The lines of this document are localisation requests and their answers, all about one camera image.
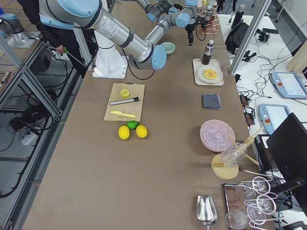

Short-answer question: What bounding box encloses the twisted donut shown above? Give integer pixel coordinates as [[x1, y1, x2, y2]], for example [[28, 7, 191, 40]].
[[203, 69, 217, 80]]

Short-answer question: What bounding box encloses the yellow lemon right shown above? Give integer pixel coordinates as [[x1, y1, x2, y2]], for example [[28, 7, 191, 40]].
[[136, 125, 148, 138]]

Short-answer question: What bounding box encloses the aluminium frame post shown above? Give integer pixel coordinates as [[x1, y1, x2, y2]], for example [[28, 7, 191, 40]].
[[229, 0, 271, 76]]

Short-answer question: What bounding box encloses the clear glass mug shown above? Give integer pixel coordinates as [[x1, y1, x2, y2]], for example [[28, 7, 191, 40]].
[[220, 142, 248, 167]]

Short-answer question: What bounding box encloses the metal ice scoop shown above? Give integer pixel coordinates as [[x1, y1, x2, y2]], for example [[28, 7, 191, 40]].
[[196, 195, 217, 230]]

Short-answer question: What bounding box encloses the white plate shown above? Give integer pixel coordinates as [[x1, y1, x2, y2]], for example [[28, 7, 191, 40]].
[[197, 66, 223, 84]]

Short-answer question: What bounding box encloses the black tray with glasses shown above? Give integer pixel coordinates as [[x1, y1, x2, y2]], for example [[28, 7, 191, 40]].
[[223, 176, 284, 230]]

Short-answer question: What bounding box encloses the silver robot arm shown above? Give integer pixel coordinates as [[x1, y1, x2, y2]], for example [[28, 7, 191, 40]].
[[39, 0, 197, 70], [136, 0, 178, 22]]

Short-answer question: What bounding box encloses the dark sauce bottle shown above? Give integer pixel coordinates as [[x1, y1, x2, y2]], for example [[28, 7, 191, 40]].
[[201, 39, 214, 65]]

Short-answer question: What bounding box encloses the teach pendant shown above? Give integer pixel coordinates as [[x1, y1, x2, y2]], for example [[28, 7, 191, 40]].
[[270, 72, 307, 99], [259, 103, 291, 135]]

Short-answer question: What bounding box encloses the steel muddler black tip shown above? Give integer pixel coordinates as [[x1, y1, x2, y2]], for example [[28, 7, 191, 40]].
[[108, 97, 139, 106]]

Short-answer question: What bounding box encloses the wooden cutting board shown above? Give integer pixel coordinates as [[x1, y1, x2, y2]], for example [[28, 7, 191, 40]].
[[104, 83, 145, 122]]

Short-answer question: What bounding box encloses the black monitor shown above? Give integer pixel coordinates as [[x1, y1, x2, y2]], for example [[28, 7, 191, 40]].
[[267, 113, 307, 212]]

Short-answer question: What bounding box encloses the mint green bowl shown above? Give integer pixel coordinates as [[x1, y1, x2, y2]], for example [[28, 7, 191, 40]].
[[161, 42, 176, 55]]

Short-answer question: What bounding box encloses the black bag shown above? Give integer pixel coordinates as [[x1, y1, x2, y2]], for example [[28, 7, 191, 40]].
[[225, 22, 249, 54]]

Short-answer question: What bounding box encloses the teach pendant far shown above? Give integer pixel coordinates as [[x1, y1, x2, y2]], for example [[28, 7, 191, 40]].
[[270, 72, 307, 99]]

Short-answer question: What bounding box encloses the yellow lemon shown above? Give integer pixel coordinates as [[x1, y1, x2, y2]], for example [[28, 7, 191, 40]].
[[118, 126, 130, 140], [136, 125, 148, 138]]

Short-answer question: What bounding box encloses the copper wire bottle rack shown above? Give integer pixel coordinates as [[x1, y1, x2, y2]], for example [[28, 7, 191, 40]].
[[196, 6, 221, 35]]

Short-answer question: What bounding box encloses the person in black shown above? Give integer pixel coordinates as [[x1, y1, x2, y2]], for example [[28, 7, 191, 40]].
[[18, 0, 87, 78]]

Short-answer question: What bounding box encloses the yellow lemon left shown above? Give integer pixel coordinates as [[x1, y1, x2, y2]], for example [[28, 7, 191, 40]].
[[118, 126, 130, 140]]

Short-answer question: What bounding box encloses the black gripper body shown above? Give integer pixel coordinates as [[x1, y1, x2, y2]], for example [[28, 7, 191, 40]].
[[185, 15, 206, 36]]

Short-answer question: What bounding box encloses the pink bowl of ice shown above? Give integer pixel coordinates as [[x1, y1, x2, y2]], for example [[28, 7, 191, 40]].
[[200, 119, 236, 152]]

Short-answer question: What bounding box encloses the grey folded cloth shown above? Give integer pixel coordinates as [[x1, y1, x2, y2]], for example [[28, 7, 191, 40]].
[[201, 94, 221, 110]]

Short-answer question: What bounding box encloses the wooden glass stand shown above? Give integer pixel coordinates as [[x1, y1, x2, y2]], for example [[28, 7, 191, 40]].
[[211, 127, 264, 180]]

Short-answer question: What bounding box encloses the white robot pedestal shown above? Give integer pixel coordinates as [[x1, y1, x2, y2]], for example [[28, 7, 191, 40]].
[[93, 31, 128, 79]]

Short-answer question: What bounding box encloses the halved lemon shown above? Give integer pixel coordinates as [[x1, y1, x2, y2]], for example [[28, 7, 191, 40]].
[[120, 89, 130, 98]]

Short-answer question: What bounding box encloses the teach pendant near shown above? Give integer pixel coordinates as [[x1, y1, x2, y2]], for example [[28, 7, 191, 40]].
[[259, 103, 291, 135]]

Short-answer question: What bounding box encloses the white serving tray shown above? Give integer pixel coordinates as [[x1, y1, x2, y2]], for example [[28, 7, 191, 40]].
[[192, 58, 224, 86]]

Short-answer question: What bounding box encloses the green lime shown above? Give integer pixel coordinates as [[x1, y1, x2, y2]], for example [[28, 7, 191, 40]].
[[126, 120, 139, 129]]

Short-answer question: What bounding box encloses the yellow plastic knife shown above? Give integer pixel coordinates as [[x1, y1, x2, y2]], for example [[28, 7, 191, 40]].
[[110, 111, 136, 118]]

